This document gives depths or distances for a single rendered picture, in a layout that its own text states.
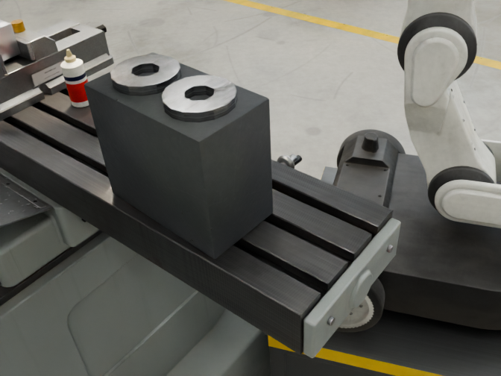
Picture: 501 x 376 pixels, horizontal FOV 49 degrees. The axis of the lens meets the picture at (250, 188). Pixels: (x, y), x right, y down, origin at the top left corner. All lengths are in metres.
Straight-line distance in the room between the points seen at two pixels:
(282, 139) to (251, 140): 1.98
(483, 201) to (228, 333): 0.77
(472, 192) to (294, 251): 0.61
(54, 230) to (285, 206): 0.45
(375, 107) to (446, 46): 1.85
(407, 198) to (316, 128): 1.34
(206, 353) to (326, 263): 0.90
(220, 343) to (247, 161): 0.96
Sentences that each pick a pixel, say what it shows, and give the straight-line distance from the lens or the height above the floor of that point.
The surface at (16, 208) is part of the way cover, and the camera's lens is 1.00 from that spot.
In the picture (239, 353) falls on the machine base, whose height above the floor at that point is 0.20.
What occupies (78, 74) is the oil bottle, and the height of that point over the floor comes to 1.03.
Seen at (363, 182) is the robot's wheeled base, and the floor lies 0.59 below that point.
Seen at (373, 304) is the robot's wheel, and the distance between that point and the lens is 1.25.
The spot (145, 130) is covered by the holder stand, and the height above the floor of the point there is 1.13.
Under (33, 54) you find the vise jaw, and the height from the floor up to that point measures 1.05.
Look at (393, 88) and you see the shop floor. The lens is 3.10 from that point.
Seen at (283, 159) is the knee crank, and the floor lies 0.57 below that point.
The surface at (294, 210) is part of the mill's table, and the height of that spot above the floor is 0.96.
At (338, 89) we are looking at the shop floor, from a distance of 3.07.
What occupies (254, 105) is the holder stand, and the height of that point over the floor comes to 1.15.
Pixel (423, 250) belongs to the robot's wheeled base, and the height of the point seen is 0.57.
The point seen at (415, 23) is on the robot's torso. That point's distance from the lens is 1.11.
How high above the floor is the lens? 1.49
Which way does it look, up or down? 39 degrees down
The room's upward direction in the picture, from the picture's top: 4 degrees counter-clockwise
